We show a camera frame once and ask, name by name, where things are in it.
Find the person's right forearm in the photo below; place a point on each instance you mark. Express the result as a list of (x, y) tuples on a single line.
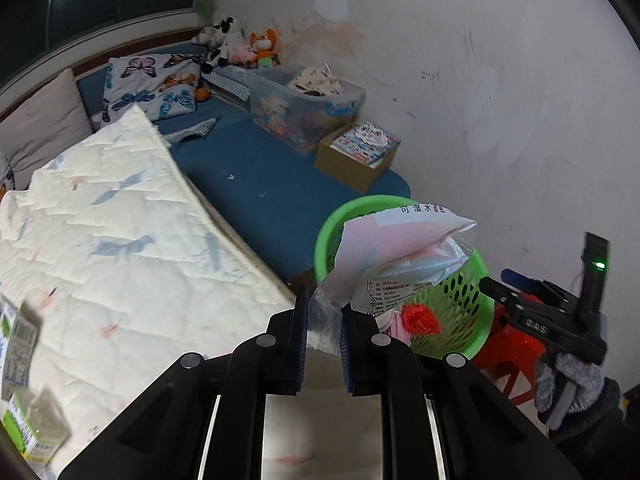
[(595, 440)]

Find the window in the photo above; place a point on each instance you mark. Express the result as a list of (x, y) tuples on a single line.
[(100, 10)]

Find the cardboard box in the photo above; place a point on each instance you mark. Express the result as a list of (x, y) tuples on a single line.
[(345, 170)]

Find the flat printed box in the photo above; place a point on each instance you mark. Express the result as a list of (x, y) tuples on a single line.
[(227, 85)]

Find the clear plastic storage bin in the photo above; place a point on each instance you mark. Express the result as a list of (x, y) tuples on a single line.
[(300, 117)]

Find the pink plastic packet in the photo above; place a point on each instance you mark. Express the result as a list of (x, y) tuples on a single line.
[(390, 250)]

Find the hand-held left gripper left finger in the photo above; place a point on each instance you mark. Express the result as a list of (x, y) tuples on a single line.
[(301, 350)]

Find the grey cloth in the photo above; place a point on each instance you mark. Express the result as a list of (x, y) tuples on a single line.
[(192, 131)]

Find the person's right hand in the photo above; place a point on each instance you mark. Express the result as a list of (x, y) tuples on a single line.
[(575, 385)]

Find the red plastic stool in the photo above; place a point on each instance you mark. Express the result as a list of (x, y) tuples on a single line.
[(505, 357)]

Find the beige pillow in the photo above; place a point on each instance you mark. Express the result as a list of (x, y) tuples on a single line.
[(45, 125)]

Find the orange fox plush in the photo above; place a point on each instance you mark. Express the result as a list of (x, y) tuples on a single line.
[(265, 45)]

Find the small orange ball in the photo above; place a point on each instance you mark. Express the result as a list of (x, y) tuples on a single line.
[(202, 95)]

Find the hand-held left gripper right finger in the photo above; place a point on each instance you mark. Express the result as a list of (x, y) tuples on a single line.
[(346, 355)]

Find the blue mattress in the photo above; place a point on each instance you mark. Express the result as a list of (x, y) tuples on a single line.
[(260, 185)]

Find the stack of printed books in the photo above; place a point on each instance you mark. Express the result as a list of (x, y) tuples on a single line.
[(367, 140)]

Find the green plastic mesh basket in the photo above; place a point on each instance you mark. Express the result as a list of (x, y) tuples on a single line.
[(327, 232)]

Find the white quilt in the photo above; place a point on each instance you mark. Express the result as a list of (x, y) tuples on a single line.
[(125, 235)]

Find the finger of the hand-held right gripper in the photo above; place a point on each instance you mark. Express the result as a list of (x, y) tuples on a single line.
[(520, 282), (510, 302)]

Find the butterfly print pillow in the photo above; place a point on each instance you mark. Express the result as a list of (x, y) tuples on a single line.
[(145, 80)]

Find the black white cow plush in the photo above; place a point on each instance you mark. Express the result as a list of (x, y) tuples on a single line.
[(220, 37)]

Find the dotted cloth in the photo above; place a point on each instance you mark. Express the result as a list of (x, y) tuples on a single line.
[(315, 80)]

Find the pink plush toy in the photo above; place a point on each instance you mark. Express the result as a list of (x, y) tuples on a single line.
[(242, 54)]

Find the green white carton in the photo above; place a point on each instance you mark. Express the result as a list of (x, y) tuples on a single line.
[(20, 350), (35, 430)]

